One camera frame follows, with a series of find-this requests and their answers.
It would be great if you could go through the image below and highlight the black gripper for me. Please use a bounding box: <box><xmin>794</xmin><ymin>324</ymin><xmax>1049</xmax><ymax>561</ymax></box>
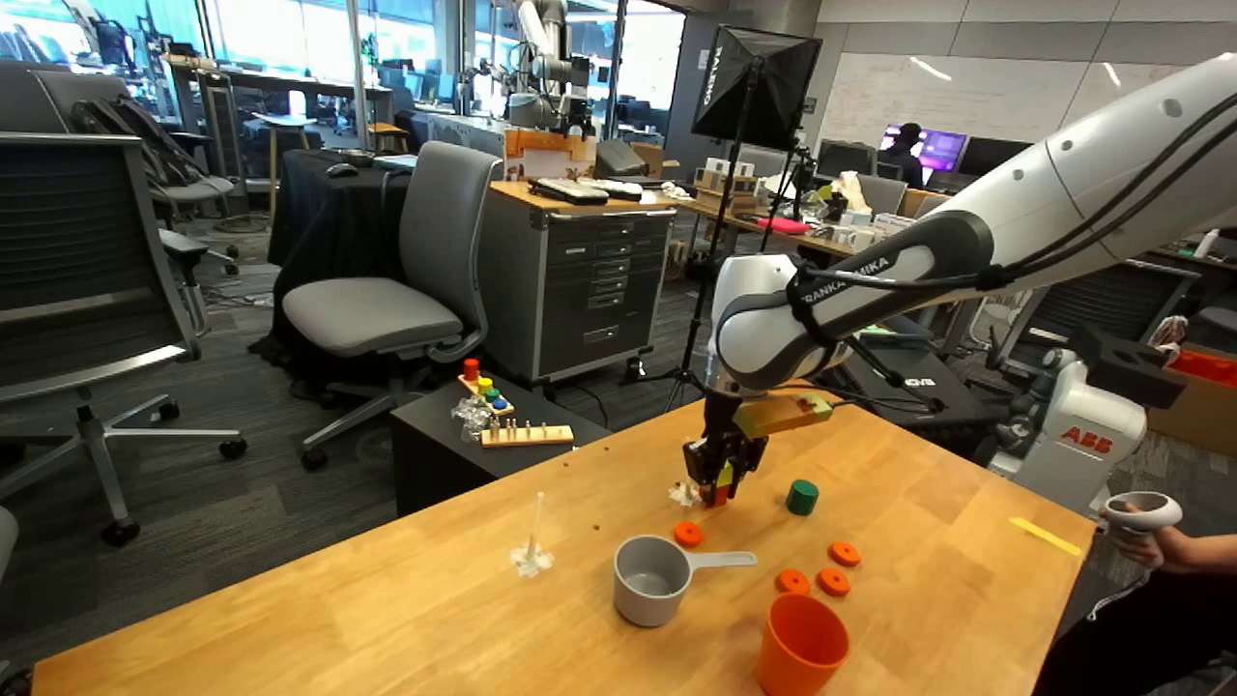
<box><xmin>682</xmin><ymin>388</ymin><xmax>772</xmax><ymax>507</ymax></box>

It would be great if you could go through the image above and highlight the white VR controller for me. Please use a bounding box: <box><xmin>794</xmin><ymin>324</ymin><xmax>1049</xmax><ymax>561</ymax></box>
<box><xmin>1097</xmin><ymin>489</ymin><xmax>1187</xmax><ymax>536</ymax></box>

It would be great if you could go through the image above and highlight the person's bare forearm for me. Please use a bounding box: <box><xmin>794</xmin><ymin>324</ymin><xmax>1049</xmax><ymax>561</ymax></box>
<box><xmin>1191</xmin><ymin>530</ymin><xmax>1237</xmax><ymax>580</ymax></box>

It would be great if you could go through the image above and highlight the white ABB robot base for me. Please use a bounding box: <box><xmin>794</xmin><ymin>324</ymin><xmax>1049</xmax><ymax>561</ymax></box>
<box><xmin>1013</xmin><ymin>348</ymin><xmax>1153</xmax><ymax>520</ymax></box>

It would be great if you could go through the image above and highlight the grey measuring cup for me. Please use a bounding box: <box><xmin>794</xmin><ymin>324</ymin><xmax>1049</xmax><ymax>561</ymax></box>
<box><xmin>612</xmin><ymin>534</ymin><xmax>762</xmax><ymax>633</ymax></box>

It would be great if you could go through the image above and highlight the orange plastic cup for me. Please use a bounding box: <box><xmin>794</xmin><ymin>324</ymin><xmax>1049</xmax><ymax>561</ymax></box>
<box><xmin>754</xmin><ymin>593</ymin><xmax>856</xmax><ymax>696</ymax></box>

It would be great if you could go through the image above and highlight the person's hand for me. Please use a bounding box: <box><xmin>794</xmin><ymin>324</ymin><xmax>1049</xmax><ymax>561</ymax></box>
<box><xmin>1111</xmin><ymin>520</ymin><xmax>1211</xmax><ymax>576</ymax></box>

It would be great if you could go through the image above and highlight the wooden peg board toy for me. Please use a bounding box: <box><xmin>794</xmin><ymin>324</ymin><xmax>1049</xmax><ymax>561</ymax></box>
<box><xmin>474</xmin><ymin>423</ymin><xmax>581</xmax><ymax>454</ymax></box>

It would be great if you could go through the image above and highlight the black low table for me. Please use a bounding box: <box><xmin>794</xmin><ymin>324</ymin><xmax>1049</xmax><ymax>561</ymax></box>
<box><xmin>834</xmin><ymin>335</ymin><xmax>996</xmax><ymax>435</ymax></box>

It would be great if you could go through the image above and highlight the grey drawer cabinet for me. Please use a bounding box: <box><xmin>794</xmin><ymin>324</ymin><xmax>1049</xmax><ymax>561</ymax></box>
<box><xmin>478</xmin><ymin>179</ymin><xmax>682</xmax><ymax>388</ymax></box>

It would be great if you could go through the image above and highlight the colourful stacking toy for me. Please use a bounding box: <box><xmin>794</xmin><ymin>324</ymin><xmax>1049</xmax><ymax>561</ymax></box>
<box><xmin>456</xmin><ymin>357</ymin><xmax>517</xmax><ymax>426</ymax></box>

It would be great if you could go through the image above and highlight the cluttered wooden desk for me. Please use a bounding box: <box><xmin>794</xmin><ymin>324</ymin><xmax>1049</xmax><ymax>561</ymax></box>
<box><xmin>668</xmin><ymin>188</ymin><xmax>942</xmax><ymax>263</ymax></box>

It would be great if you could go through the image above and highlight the clear plastic bag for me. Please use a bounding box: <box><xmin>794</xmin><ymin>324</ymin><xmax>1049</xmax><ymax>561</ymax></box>
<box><xmin>448</xmin><ymin>396</ymin><xmax>497</xmax><ymax>442</ymax></box>

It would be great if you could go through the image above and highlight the black side table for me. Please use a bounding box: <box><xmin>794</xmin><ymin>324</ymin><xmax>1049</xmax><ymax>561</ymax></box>
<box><xmin>392</xmin><ymin>377</ymin><xmax>612</xmax><ymax>520</ymax></box>

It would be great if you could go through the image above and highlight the black keyboard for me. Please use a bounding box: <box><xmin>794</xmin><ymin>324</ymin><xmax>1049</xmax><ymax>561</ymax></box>
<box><xmin>527</xmin><ymin>173</ymin><xmax>613</xmax><ymax>210</ymax></box>

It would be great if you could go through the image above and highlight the yellow tape strip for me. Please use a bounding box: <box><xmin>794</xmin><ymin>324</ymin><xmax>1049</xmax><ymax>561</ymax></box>
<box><xmin>1004</xmin><ymin>514</ymin><xmax>1088</xmax><ymax>561</ymax></box>

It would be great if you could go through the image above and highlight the orange box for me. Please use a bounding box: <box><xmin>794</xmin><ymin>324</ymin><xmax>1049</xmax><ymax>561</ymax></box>
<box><xmin>497</xmin><ymin>128</ymin><xmax>601</xmax><ymax>186</ymax></box>

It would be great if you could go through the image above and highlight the black softbox light on stand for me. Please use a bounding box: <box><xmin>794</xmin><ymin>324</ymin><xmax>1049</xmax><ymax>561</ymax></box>
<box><xmin>668</xmin><ymin>29</ymin><xmax>829</xmax><ymax>398</ymax></box>

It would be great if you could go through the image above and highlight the purple lit monitor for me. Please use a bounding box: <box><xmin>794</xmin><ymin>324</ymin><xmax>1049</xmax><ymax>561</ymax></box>
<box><xmin>881</xmin><ymin>124</ymin><xmax>976</xmax><ymax>179</ymax></box>

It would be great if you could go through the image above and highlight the grey padded office chair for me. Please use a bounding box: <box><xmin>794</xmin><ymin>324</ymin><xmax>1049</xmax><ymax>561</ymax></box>
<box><xmin>278</xmin><ymin>136</ymin><xmax>510</xmax><ymax>476</ymax></box>

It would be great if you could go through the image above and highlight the dark computer monitor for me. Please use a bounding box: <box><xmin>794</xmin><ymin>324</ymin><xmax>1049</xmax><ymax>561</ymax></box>
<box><xmin>963</xmin><ymin>136</ymin><xmax>1040</xmax><ymax>186</ymax></box>

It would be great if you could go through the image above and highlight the person in dark clothes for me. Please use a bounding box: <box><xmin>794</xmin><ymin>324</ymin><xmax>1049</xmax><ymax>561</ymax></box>
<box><xmin>1028</xmin><ymin>566</ymin><xmax>1237</xmax><ymax>696</ymax></box>

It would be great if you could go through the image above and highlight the brown cardboard box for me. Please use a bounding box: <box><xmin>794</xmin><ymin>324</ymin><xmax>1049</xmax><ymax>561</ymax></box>
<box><xmin>1144</xmin><ymin>379</ymin><xmax>1237</xmax><ymax>456</ymax></box>

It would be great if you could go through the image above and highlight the red box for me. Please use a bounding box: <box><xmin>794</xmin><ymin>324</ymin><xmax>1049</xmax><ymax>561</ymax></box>
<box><xmin>1164</xmin><ymin>344</ymin><xmax>1237</xmax><ymax>391</ymax></box>

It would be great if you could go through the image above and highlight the black swivel chair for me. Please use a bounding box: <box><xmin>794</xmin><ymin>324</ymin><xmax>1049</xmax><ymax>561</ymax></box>
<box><xmin>68</xmin><ymin>93</ymin><xmax>246</xmax><ymax>282</ymax></box>

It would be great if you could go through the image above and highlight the black mesh office chair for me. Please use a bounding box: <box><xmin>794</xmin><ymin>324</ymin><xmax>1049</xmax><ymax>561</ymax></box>
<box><xmin>0</xmin><ymin>128</ymin><xmax>253</xmax><ymax>548</ymax></box>

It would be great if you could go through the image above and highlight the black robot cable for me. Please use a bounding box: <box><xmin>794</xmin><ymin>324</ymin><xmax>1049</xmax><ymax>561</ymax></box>
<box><xmin>786</xmin><ymin>90</ymin><xmax>1237</xmax><ymax>303</ymax></box>

